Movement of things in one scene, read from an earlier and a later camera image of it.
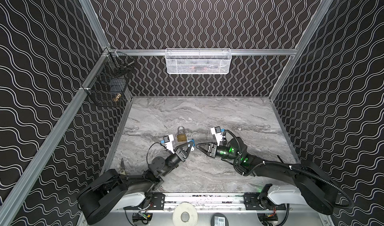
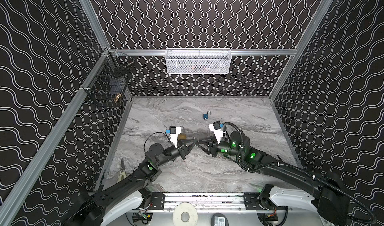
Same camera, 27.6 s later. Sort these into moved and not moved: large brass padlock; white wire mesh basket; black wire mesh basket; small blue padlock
Moved: small blue padlock
Not moved: white wire mesh basket; black wire mesh basket; large brass padlock
